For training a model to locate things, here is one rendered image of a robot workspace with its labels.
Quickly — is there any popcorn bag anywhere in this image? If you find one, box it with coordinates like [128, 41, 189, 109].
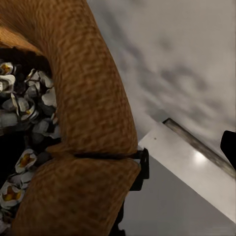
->
[0, 0, 141, 236]

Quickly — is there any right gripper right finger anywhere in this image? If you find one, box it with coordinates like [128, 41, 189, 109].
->
[220, 130, 236, 170]

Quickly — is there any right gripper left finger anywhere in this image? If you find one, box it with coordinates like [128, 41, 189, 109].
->
[0, 131, 26, 190]

